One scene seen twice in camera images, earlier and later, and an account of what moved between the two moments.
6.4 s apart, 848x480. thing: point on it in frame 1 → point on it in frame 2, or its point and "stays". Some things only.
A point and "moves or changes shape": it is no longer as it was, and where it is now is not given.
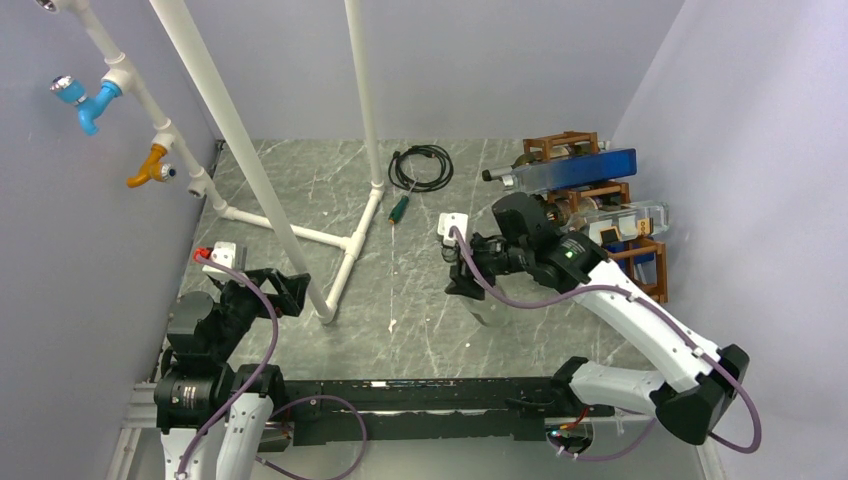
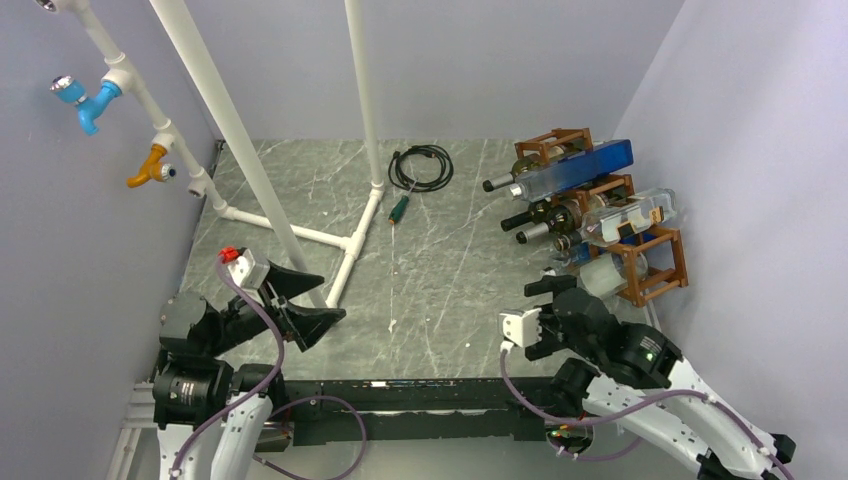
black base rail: x=351 y=411 stays
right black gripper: x=463 y=277 → x=548 y=283
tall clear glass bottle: x=490 y=310 moves or changes shape
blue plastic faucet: x=89 y=109 stays
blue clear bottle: x=624 y=262 moves or changes shape
